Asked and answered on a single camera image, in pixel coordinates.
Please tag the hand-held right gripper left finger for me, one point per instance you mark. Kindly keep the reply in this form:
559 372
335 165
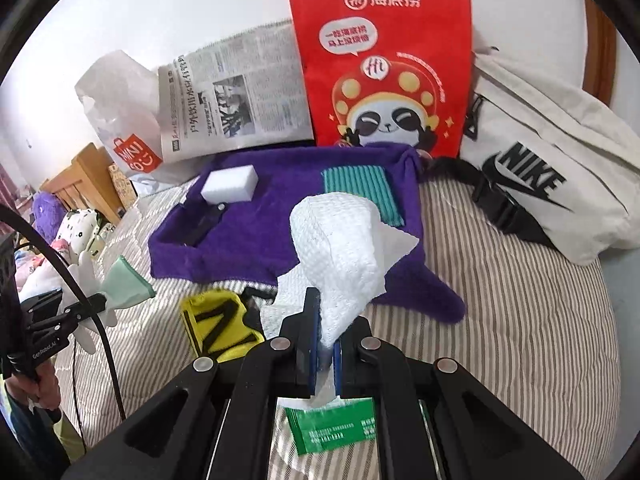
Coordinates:
314 350

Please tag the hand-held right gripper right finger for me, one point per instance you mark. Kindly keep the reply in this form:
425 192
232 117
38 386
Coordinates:
337 365

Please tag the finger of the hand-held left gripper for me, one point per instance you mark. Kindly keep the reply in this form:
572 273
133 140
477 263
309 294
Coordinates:
82 307

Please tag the white glove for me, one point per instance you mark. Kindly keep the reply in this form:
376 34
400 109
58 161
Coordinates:
127 282

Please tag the dark green packet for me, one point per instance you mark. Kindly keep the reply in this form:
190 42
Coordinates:
330 425

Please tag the white paper towel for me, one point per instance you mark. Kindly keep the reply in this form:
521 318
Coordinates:
345 250

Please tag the yellow black pouch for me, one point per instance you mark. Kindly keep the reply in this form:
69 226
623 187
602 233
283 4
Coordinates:
200 315

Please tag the teal striped cloth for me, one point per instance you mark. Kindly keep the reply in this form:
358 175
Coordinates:
365 190

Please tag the white sponge block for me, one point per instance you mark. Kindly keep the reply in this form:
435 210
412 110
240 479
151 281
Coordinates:
230 184

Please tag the person's left forearm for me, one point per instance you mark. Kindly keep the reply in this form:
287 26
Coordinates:
27 440

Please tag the person's left hand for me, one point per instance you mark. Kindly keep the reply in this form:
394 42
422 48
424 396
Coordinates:
42 387

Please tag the floral white pillow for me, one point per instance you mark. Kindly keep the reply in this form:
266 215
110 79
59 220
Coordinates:
80 227

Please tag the purple plush toy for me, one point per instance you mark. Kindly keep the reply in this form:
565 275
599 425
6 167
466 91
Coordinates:
47 215

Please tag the purple towel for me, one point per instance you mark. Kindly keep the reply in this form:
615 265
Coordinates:
250 240

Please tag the brown patterned book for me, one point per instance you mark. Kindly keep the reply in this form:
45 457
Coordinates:
120 185

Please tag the striped bed quilt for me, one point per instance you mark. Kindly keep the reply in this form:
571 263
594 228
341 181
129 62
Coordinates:
500 335

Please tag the white plastic shopping bag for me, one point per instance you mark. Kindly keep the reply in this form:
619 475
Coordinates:
115 105

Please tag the folded newspaper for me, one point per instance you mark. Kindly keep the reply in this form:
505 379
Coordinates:
240 95

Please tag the red paper bag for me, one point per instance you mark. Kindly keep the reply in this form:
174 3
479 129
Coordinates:
380 60

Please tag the white waist bag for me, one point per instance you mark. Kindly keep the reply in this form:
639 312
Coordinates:
550 125

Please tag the wooden door frame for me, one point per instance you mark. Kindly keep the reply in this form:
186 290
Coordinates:
600 50

